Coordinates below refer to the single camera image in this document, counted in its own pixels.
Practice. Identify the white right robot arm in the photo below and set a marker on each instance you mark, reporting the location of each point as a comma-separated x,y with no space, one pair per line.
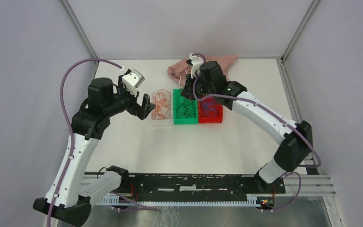
206,80

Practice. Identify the green plastic bin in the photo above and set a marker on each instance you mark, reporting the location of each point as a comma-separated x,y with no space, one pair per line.
184,111

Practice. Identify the clear plastic bin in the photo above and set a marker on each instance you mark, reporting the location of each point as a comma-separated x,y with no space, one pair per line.
163,113

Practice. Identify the red plastic bin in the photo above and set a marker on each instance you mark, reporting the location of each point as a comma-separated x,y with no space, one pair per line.
210,111

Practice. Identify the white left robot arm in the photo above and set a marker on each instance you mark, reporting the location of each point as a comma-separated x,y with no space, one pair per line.
66,200

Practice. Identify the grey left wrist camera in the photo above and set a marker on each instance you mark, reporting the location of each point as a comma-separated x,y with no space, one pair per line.
132,81

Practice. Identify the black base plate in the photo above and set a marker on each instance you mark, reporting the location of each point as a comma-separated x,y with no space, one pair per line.
196,187

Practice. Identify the pink cloth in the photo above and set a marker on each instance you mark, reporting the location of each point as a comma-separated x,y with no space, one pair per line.
181,69

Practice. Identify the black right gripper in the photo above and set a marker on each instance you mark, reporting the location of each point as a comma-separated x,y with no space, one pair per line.
187,91

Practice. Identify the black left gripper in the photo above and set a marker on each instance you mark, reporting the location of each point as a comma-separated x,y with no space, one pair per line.
142,111

